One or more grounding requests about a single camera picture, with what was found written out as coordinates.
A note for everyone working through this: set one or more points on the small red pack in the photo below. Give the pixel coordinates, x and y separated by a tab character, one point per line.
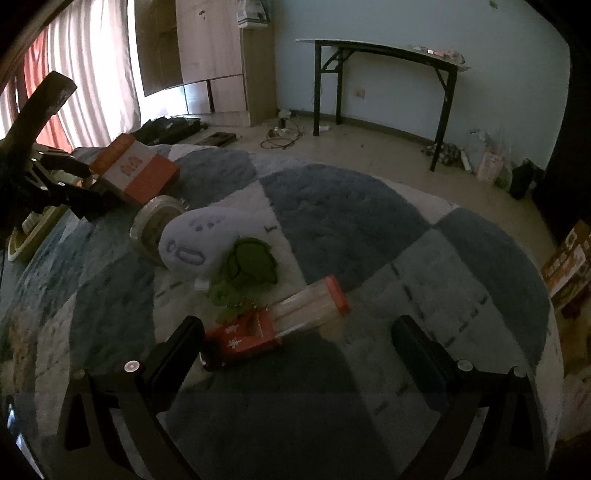
240	341

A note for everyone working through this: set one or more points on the green plush toy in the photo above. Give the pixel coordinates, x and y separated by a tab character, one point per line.
247	265

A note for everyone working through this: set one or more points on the flat black case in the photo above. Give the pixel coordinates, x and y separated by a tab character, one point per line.
219	138

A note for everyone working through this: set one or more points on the cream plastic basin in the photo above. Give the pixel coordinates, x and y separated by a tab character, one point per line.
27	240

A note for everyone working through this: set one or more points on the red and white curtain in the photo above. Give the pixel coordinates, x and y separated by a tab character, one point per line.
92	69

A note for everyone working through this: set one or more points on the small clutter on folding table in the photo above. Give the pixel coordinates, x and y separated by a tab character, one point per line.
438	53

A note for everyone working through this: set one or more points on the plastic bag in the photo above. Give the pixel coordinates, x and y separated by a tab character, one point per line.
251	14

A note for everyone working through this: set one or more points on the black bin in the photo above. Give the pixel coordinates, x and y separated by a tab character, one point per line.
525	179

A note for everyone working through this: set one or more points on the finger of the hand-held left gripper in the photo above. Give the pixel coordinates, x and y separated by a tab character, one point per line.
69	166
78	201

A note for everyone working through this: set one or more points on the brown cardboard panel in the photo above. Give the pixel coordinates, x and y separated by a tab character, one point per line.
157	46

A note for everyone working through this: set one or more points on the white plush toy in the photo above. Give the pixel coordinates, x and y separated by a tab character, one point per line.
198	235

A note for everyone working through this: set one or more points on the wooden wardrobe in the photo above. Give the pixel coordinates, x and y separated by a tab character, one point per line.
217	46

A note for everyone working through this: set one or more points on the pink packet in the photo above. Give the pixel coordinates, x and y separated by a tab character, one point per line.
490	167

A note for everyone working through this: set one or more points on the dark patterned cloth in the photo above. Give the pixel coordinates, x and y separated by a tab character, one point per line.
445	153

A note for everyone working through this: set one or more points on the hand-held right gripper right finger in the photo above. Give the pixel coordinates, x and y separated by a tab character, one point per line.
418	353

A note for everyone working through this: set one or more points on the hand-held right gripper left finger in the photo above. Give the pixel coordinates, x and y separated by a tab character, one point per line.
178	353

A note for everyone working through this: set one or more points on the clear tape roll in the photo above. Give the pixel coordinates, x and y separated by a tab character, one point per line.
150	226

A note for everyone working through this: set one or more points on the black folding table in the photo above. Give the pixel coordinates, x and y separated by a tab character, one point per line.
369	46

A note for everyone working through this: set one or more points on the black bag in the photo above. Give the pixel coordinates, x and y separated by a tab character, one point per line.
166	129

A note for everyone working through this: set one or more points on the blue and white checkered blanket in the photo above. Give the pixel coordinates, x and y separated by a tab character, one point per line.
323	207

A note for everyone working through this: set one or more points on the large red and white box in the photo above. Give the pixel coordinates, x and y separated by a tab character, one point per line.
134	166

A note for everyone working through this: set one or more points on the printed cardboard box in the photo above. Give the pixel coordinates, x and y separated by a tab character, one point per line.
570	267

